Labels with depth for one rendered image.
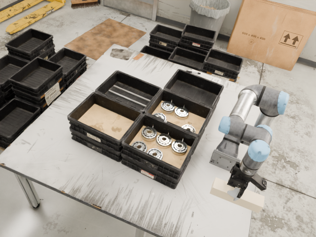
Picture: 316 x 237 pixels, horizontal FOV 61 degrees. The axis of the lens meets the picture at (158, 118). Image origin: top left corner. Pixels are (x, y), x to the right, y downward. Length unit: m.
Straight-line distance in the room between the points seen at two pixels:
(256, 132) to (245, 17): 3.32
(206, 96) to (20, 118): 1.71
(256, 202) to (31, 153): 1.39
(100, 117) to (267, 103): 1.07
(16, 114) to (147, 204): 1.67
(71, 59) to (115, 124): 1.53
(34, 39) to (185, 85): 1.90
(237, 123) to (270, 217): 1.66
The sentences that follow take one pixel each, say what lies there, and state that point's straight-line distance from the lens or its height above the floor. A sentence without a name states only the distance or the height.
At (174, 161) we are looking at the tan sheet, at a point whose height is 0.83.
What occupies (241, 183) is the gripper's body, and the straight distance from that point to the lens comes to 1.25.
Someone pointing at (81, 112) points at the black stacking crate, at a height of 0.87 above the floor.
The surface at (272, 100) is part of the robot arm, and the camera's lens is 1.50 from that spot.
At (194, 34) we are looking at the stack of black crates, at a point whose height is 0.50.
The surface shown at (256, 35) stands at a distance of 4.42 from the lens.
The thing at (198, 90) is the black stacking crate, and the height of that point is 0.83.
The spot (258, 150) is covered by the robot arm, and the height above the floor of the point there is 1.44.
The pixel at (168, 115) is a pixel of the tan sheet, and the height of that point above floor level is 0.83.
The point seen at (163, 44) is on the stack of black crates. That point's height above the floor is 0.39.
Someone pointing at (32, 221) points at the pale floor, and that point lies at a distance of 2.50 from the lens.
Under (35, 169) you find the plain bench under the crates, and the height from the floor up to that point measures 0.70.
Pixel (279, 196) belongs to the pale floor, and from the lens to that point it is 2.89.
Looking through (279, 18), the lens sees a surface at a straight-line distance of 4.38.
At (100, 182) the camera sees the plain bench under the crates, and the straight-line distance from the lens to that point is 1.75.
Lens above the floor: 2.21
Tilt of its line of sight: 46 degrees down
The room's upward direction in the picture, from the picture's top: 9 degrees clockwise
